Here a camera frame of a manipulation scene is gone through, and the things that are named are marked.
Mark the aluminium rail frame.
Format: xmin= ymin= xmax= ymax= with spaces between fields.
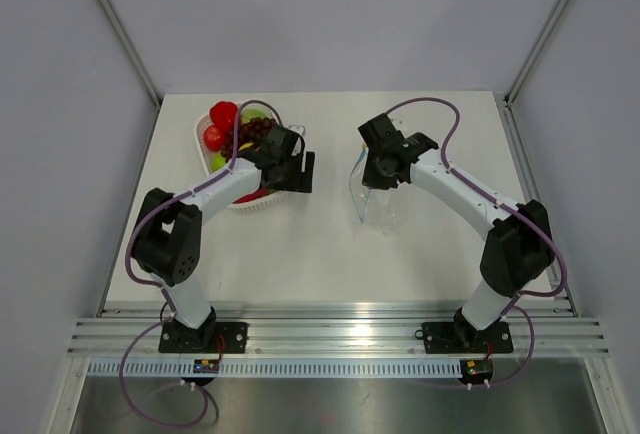
xmin=67 ymin=297 xmax=611 ymax=358

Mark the dark purple grape bunch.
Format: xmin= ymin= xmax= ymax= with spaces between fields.
xmin=219 ymin=117 xmax=276 ymax=160

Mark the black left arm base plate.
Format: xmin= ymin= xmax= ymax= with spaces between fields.
xmin=158 ymin=321 xmax=249 ymax=354

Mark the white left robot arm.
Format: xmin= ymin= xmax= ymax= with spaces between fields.
xmin=125 ymin=125 xmax=315 ymax=352

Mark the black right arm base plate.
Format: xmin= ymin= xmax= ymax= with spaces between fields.
xmin=414 ymin=321 xmax=514 ymax=355

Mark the right small circuit board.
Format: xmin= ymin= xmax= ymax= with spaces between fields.
xmin=461 ymin=359 xmax=494 ymax=378

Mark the left small circuit board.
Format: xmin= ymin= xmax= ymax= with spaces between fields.
xmin=193 ymin=359 xmax=220 ymax=374

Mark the red bell pepper toy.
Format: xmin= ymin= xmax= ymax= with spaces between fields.
xmin=209 ymin=101 xmax=239 ymax=132

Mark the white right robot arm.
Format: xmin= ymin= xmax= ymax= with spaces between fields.
xmin=358 ymin=114 xmax=555 ymax=350

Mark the white slotted cable duct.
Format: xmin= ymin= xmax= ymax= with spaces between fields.
xmin=88 ymin=358 xmax=464 ymax=379

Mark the clear zip bag blue zipper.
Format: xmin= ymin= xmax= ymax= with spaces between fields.
xmin=348 ymin=144 xmax=411 ymax=236

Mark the red apple toy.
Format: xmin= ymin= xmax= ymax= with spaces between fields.
xmin=202 ymin=125 xmax=226 ymax=152

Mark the small circuit board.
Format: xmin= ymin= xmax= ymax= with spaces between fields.
xmin=461 ymin=359 xmax=494 ymax=378
xmin=193 ymin=359 xmax=220 ymax=374

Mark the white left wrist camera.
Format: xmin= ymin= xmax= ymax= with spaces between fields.
xmin=288 ymin=125 xmax=306 ymax=137

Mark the green apple toy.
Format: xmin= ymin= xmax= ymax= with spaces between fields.
xmin=209 ymin=152 xmax=228 ymax=173

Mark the white perforated plastic basket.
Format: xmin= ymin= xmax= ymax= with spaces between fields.
xmin=193 ymin=99 xmax=296 ymax=217

